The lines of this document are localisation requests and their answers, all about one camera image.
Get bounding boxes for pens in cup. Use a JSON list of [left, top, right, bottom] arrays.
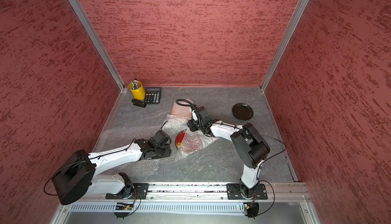
[[129, 79, 142, 90]]

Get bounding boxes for clear bubble wrap sheet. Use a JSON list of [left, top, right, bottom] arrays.
[[93, 126, 179, 180]]

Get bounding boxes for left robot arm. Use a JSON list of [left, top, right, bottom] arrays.
[[51, 136, 172, 205]]

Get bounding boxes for bubble wrapped orange plate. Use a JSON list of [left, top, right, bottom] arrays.
[[171, 102, 192, 120]]

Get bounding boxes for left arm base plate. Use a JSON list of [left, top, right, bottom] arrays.
[[105, 183, 149, 200]]

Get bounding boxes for black stapler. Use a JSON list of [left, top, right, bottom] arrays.
[[132, 99, 147, 108]]

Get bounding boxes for black calculator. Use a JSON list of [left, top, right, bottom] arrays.
[[144, 87, 161, 105]]

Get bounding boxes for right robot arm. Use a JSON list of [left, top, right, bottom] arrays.
[[187, 119, 270, 199]]

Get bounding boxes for perforated cable duct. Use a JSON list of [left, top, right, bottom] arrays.
[[69, 202, 244, 215]]

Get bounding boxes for black dinner plate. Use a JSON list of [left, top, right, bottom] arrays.
[[232, 103, 254, 121]]

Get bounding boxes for yellow pen cup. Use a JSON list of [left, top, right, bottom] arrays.
[[129, 81, 146, 100]]

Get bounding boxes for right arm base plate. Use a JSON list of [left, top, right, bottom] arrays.
[[226, 183, 268, 200]]

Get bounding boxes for aluminium front rail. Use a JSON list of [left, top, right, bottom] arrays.
[[78, 181, 312, 203]]

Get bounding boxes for bubble pink plate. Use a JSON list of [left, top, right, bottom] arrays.
[[158, 115, 218, 164]]

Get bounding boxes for red floral dinner plate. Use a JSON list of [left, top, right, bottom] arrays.
[[175, 130, 186, 150]]

